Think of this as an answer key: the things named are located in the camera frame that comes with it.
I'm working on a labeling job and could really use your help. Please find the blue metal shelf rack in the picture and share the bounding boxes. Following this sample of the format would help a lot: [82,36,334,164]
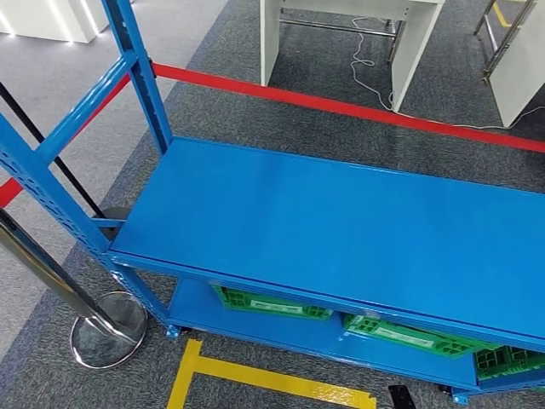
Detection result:
[0,0,545,406]

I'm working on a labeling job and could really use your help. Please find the green plastic crate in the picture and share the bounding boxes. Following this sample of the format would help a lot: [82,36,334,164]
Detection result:
[473,345,545,382]
[342,313,499,360]
[212,284,333,323]

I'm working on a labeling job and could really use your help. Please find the red barrier belt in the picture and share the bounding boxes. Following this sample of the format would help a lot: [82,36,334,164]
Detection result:
[152,61,545,154]
[0,74,132,209]

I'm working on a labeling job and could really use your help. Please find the white desk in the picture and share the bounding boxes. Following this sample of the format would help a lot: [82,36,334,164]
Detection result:
[259,0,446,112]
[473,0,545,128]

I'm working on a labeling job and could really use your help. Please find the chrome stanchion base and pole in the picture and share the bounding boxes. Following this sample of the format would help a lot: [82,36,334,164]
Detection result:
[0,209,148,371]

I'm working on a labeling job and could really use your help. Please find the white cable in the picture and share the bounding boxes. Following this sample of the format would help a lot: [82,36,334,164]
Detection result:
[351,15,545,131]

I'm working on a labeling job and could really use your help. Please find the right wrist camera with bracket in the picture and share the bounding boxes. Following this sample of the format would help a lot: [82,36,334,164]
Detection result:
[388,384,417,409]

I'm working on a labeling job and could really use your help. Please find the black post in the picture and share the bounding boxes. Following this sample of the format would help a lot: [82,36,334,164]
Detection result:
[0,83,129,242]

